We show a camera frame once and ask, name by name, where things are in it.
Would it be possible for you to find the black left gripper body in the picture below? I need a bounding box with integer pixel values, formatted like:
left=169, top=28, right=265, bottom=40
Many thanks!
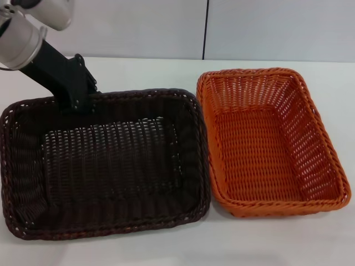
left=21, top=39, right=97, bottom=113

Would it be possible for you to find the dark brown woven basket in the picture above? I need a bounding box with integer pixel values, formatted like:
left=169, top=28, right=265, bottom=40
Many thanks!
left=0, top=87, right=211, bottom=241

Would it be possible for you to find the orange woven plastic basket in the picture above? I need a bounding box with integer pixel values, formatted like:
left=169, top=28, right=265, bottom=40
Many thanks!
left=196, top=66, right=352, bottom=220

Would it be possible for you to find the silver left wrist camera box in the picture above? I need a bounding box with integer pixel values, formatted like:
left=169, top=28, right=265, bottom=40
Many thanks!
left=16, top=0, right=75, bottom=32

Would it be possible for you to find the silver left camera bracket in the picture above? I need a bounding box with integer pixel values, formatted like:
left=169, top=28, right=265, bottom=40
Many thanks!
left=0, top=0, right=28, bottom=20

